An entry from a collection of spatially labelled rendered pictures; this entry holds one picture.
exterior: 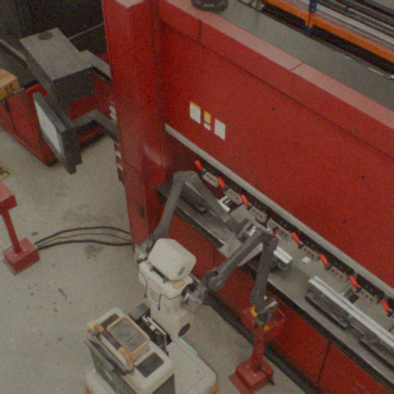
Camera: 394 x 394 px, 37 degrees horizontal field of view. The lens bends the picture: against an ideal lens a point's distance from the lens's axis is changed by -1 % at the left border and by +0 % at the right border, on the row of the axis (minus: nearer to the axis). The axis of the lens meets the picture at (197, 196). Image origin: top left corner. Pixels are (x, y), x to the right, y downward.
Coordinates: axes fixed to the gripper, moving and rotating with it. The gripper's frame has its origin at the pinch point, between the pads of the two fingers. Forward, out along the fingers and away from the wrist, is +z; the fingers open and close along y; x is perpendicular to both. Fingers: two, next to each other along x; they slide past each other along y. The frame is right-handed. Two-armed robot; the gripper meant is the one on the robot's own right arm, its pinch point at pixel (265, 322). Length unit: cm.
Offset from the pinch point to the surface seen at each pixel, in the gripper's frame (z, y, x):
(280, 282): -1.6, 23.5, 13.3
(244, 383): 73, -26, 5
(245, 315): 1.2, -5.2, 12.1
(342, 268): -38, 44, -19
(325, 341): 11.7, 21.4, -27.5
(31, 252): 44, -94, 187
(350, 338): 0.9, 30.4, -39.1
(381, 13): -7, 237, 138
